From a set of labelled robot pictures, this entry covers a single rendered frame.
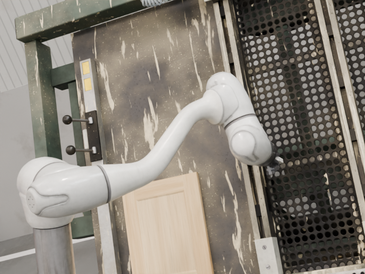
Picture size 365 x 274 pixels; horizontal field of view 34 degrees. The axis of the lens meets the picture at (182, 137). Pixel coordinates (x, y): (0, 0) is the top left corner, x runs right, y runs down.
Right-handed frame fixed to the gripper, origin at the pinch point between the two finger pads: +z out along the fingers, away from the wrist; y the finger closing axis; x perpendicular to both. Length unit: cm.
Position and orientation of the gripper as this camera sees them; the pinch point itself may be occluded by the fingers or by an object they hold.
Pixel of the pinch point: (276, 160)
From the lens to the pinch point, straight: 205.6
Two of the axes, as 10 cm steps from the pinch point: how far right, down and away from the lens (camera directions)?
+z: 3.7, 1.6, 9.1
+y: -1.4, -9.6, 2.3
